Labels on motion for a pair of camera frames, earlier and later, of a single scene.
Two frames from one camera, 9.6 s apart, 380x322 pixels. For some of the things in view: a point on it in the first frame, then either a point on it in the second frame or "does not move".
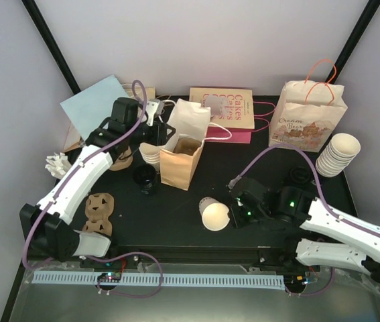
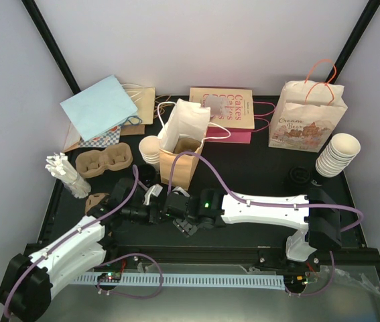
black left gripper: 158,137 → 154,213
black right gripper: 238,221 → 186,229
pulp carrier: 187,145 does not move
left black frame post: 48,37 does not move
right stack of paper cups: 340,152 does not move
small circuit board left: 109,277 does not move
